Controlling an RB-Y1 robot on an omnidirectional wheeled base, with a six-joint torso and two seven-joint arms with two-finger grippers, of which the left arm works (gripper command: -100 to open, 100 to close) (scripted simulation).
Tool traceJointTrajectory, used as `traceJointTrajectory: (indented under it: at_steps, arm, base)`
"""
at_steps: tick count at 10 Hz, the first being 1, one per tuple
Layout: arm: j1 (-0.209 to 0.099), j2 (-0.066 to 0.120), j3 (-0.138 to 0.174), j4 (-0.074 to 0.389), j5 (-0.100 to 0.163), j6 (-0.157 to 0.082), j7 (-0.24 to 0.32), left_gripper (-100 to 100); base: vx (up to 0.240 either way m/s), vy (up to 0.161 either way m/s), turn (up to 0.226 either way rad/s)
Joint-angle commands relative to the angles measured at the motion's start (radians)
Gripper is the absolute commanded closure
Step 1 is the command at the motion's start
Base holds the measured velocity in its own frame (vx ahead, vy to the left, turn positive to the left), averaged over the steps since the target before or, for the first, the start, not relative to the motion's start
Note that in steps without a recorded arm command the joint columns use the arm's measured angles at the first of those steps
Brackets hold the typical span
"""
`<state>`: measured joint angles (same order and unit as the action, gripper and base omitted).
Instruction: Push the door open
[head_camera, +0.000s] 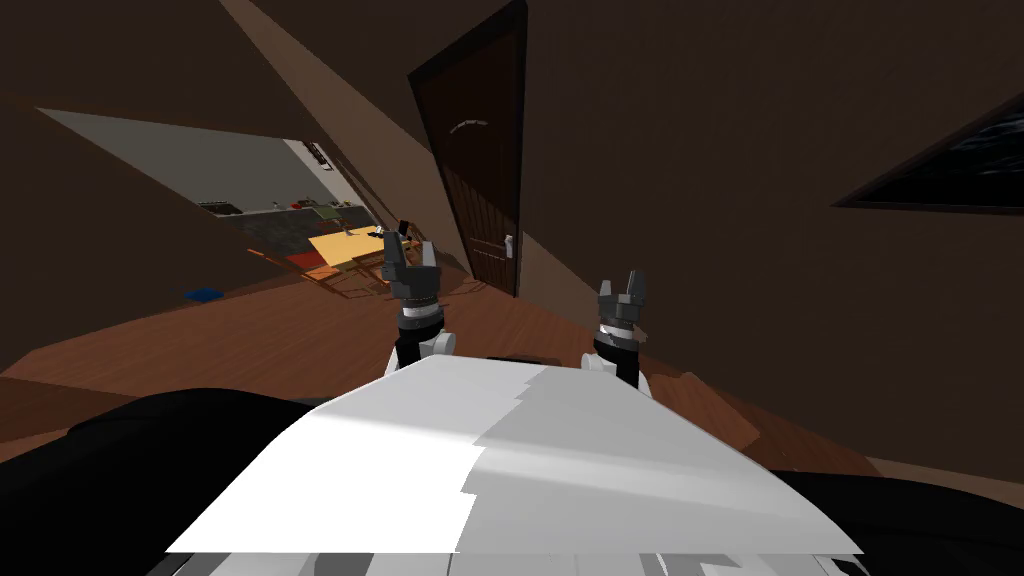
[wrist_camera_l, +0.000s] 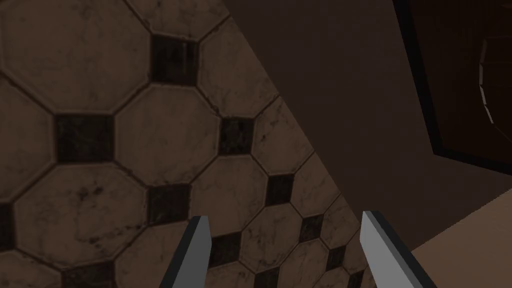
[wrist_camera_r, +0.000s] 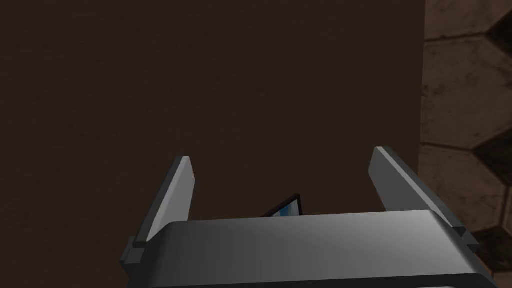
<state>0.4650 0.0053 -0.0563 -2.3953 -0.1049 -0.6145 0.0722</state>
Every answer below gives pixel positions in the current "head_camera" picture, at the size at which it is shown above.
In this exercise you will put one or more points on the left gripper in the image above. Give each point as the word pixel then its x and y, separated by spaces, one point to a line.
pixel 413 283

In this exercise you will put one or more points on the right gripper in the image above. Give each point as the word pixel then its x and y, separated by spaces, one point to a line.
pixel 622 308

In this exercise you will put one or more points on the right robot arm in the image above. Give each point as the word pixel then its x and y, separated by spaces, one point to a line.
pixel 622 352

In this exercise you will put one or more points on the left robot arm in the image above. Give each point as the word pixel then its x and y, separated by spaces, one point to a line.
pixel 120 488

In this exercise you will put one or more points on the yellow dining table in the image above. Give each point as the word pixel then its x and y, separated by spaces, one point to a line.
pixel 348 246

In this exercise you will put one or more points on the dark brown door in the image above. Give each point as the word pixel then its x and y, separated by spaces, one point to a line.
pixel 480 160

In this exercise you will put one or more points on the dark kitchen counter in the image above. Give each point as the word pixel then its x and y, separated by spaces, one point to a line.
pixel 280 222

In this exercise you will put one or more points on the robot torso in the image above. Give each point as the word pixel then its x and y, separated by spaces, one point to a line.
pixel 512 464

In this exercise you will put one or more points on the blue flat object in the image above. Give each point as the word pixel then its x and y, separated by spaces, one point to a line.
pixel 205 295

